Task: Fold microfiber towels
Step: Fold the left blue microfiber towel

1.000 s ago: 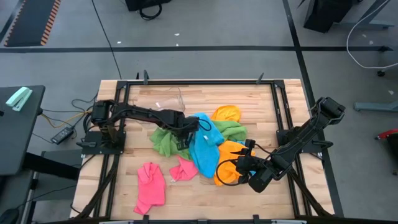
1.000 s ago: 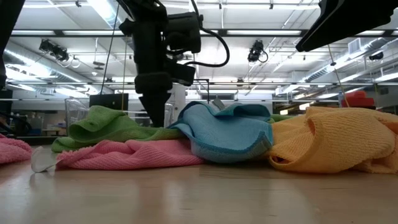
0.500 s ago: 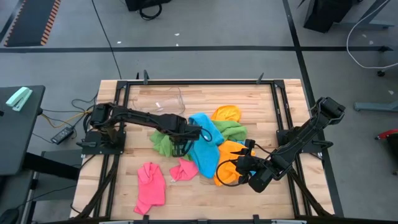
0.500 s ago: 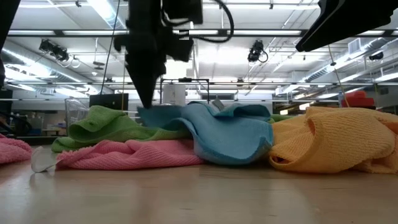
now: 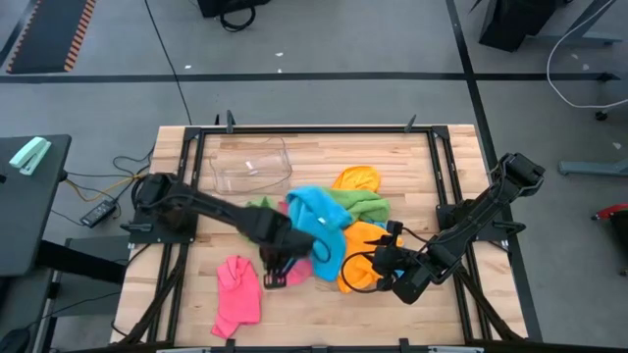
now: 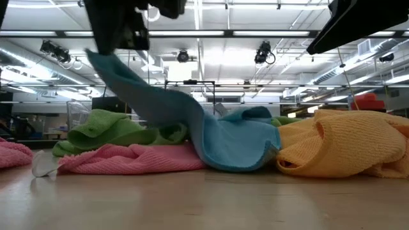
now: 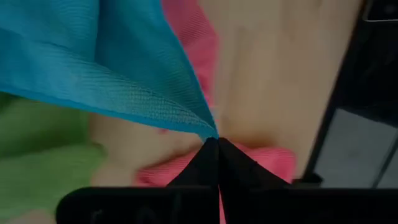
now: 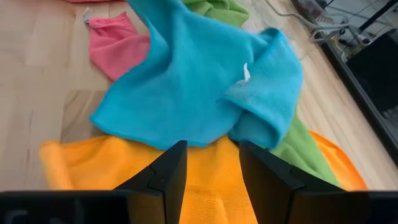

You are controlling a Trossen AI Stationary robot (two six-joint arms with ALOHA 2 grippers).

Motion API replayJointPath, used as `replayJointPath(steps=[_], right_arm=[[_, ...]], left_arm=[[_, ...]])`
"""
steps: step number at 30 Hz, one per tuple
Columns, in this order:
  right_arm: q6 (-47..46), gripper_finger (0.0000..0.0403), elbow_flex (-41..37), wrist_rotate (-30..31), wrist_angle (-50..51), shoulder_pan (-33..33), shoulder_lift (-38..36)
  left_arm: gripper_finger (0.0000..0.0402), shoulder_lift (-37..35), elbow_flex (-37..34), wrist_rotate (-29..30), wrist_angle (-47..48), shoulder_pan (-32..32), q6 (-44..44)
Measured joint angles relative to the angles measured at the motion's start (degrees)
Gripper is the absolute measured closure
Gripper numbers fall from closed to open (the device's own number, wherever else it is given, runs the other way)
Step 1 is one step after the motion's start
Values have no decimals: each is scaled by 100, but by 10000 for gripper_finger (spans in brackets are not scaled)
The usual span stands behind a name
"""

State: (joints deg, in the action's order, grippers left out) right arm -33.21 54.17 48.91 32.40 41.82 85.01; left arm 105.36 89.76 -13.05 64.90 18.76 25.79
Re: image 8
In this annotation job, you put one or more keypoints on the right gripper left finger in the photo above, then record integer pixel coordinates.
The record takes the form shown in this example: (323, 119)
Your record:
(168, 174)

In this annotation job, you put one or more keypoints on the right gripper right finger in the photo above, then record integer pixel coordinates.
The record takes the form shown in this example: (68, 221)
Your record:
(267, 180)

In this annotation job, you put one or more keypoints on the orange microfiber towel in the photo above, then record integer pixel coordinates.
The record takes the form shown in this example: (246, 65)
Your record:
(342, 168)
(124, 165)

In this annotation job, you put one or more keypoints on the blue microfiber towel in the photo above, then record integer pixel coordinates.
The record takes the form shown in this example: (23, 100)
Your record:
(186, 87)

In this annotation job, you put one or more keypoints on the green microfiber towel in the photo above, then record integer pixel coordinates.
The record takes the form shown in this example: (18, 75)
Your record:
(301, 152)
(220, 11)

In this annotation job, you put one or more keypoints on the pink microfiber towel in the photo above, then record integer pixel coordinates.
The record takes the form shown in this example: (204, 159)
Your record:
(115, 46)
(93, 1)

